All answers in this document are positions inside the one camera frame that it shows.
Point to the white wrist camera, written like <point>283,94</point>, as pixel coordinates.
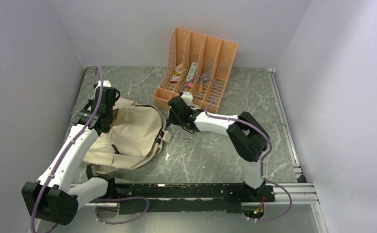
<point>187,98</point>
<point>102,83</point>

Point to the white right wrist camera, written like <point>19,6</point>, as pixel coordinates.
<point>187,98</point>

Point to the pink cartoon container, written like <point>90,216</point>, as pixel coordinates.
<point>188,86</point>

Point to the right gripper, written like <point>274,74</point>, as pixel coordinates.
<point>171,119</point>

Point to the orange handled tool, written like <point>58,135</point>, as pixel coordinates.
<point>201,86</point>

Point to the orange plastic file organizer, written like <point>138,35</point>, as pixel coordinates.
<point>200,64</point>

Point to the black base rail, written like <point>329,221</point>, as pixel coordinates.
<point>189,197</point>

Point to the beige canvas backpack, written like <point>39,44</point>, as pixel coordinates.
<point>137,135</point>

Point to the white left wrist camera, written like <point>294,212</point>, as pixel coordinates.
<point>102,83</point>

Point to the red white small box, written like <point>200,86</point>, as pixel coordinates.
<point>175,75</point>

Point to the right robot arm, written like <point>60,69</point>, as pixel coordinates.
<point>248,137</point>

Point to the green white box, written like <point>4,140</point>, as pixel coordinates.
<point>192,71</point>

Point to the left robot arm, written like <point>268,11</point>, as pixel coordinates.
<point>51,197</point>

